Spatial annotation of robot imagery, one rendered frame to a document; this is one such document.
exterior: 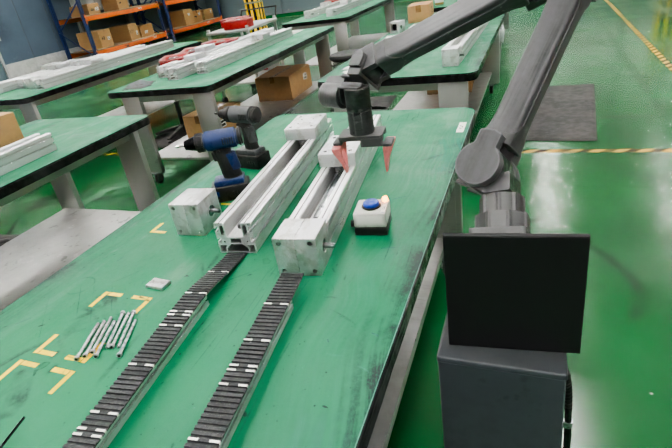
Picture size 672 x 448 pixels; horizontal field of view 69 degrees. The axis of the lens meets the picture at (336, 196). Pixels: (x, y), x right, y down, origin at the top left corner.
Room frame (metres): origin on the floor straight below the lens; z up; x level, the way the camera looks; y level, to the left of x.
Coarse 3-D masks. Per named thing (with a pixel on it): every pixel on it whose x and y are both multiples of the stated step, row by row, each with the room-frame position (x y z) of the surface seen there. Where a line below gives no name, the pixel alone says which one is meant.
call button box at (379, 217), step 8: (360, 200) 1.11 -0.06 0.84; (360, 208) 1.07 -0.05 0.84; (368, 208) 1.05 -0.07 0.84; (376, 208) 1.05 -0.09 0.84; (384, 208) 1.05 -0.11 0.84; (360, 216) 1.04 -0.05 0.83; (368, 216) 1.03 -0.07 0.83; (376, 216) 1.03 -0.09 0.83; (384, 216) 1.02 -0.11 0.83; (352, 224) 1.08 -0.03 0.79; (360, 224) 1.04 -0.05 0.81; (368, 224) 1.03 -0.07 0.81; (376, 224) 1.03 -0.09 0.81; (384, 224) 1.02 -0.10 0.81; (360, 232) 1.04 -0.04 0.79; (368, 232) 1.03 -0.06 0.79; (376, 232) 1.03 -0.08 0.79; (384, 232) 1.02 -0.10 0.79
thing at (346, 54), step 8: (336, 56) 4.57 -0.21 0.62; (344, 56) 4.52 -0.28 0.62; (336, 64) 4.57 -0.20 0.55; (176, 104) 5.03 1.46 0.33; (168, 128) 5.05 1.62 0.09; (176, 128) 5.03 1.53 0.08; (184, 128) 5.01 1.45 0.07; (160, 136) 5.05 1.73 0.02; (0, 240) 2.94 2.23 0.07; (8, 240) 2.96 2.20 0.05
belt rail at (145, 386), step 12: (204, 300) 0.84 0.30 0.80; (192, 324) 0.79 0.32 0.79; (180, 336) 0.76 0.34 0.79; (168, 348) 0.71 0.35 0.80; (168, 360) 0.70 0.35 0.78; (156, 372) 0.67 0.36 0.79; (144, 384) 0.64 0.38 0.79; (132, 408) 0.60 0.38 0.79; (120, 420) 0.57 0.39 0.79; (108, 432) 0.54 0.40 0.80; (108, 444) 0.54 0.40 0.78
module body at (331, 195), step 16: (368, 160) 1.46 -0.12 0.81; (320, 176) 1.25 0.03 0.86; (336, 176) 1.30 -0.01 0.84; (352, 176) 1.25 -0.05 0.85; (320, 192) 1.19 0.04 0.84; (336, 192) 1.13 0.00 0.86; (352, 192) 1.23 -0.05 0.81; (304, 208) 1.07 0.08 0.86; (320, 208) 1.11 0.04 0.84; (336, 208) 1.06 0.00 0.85; (336, 224) 1.06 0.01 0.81; (336, 240) 1.03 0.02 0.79
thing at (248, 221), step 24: (288, 144) 1.57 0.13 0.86; (312, 144) 1.55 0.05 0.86; (264, 168) 1.38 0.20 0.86; (288, 168) 1.35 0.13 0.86; (312, 168) 1.51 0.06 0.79; (264, 192) 1.27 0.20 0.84; (288, 192) 1.30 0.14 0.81; (240, 216) 1.14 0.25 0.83; (264, 216) 1.11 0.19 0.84; (240, 240) 1.06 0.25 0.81; (264, 240) 1.08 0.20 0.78
